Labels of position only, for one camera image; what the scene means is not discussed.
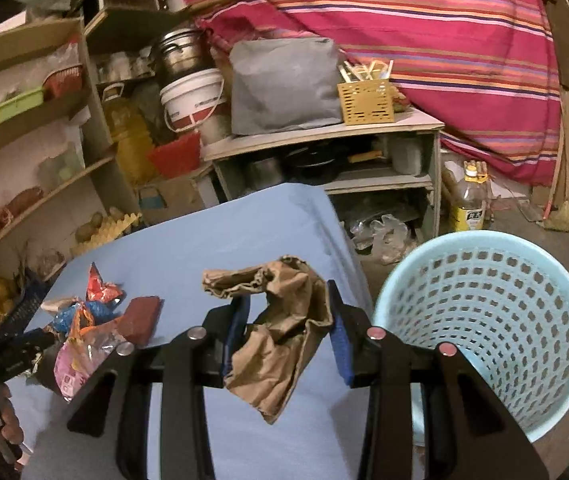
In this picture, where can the red snack wrapper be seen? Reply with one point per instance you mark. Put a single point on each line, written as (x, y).
(100, 290)

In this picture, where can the orange snack wrapper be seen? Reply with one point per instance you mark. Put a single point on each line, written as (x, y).
(82, 323)

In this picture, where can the white plastic bucket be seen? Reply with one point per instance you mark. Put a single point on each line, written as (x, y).
(190, 101)

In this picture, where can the light blue plastic waste basket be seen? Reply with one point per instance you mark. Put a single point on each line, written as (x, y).
(504, 302)

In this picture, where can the clear plastic bags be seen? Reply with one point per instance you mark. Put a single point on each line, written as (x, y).
(383, 235)

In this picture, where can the yellow egg tray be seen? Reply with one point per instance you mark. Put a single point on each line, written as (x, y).
(111, 229)

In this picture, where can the red striped cloth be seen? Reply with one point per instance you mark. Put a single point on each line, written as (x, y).
(486, 68)

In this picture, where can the small broom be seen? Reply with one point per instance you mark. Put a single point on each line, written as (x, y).
(557, 219)

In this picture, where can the large yellow oil jug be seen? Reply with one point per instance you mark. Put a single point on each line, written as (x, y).
(129, 131)

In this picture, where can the steel cooking pot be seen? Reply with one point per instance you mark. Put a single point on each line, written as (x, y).
(179, 53)

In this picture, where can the red plastic basin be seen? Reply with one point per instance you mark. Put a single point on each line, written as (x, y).
(179, 157)

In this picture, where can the wooden wall shelf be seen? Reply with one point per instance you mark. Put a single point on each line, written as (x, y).
(58, 162)

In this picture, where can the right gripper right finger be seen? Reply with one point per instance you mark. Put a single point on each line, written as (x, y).
(468, 432)

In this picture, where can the green plastic tray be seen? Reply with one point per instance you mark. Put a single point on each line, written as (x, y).
(21, 103)

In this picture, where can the blue plastic wrapper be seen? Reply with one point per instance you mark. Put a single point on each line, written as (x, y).
(61, 322)

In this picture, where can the grey low shelf cabinet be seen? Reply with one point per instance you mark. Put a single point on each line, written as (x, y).
(398, 162)

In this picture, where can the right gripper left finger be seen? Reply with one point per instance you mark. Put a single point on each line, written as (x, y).
(107, 431)

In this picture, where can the brown paper bag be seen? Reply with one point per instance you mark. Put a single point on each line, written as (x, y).
(276, 348)

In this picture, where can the cooking oil bottle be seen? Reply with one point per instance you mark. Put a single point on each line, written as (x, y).
(470, 201)

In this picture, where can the cardboard box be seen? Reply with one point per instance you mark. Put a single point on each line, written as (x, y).
(167, 199)

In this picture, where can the dark blue plastic crate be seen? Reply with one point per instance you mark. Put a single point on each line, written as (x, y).
(20, 298)

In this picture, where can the grey fabric bag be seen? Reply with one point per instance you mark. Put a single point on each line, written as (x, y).
(284, 84)

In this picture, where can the yellow perforated utensil basket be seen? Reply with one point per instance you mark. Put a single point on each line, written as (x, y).
(365, 93)

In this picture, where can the dark red booklet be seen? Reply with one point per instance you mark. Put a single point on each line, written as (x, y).
(138, 322)

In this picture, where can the pink snack wrapper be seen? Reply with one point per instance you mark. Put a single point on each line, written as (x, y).
(80, 356)

